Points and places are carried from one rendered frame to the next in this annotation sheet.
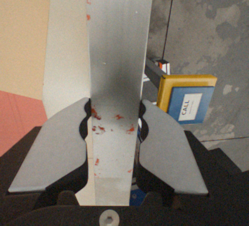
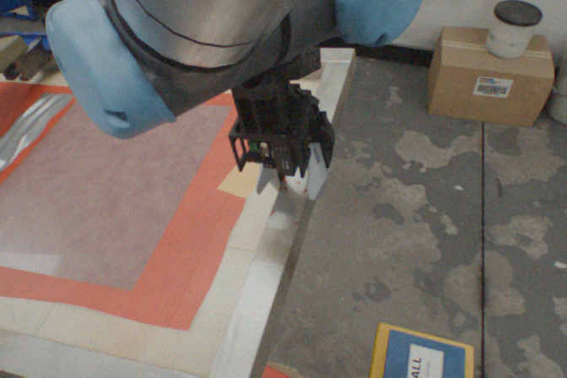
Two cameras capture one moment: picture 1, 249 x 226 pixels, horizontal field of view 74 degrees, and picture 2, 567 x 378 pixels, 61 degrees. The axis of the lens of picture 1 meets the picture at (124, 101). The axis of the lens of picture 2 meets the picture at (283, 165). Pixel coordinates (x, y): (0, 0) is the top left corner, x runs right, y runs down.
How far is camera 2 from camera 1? 0.57 m
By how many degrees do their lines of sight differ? 73
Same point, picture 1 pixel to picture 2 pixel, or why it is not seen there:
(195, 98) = (431, 357)
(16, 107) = (224, 202)
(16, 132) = (211, 219)
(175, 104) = (395, 359)
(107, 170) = (278, 220)
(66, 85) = (267, 191)
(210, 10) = not seen: outside the picture
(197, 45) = not seen: outside the picture
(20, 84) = (239, 188)
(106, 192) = (269, 245)
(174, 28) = not seen: outside the picture
